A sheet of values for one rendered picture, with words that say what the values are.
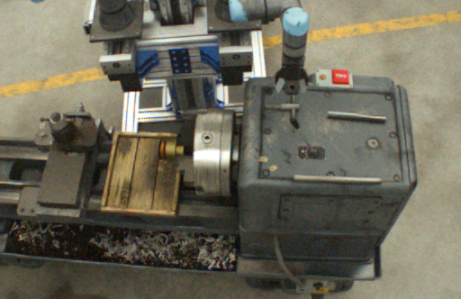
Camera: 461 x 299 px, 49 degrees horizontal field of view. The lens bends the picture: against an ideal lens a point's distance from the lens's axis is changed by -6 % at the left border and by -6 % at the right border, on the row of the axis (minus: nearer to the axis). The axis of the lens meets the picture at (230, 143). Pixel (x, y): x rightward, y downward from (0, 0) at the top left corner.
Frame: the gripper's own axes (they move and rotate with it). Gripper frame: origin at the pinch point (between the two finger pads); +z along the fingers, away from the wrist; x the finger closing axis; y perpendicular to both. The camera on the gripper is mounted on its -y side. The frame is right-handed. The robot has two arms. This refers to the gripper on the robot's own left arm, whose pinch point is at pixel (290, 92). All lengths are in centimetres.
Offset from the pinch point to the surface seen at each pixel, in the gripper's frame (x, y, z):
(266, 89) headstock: 8.1, 3.9, 4.2
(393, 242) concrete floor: -66, -4, 130
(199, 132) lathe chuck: 30.1, -13.8, 6.1
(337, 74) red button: -16.8, 11.2, 2.9
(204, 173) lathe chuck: 27.7, -25.2, 13.2
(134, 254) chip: 63, -36, 73
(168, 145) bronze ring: 42.3, -12.5, 17.6
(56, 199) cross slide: 87, -30, 33
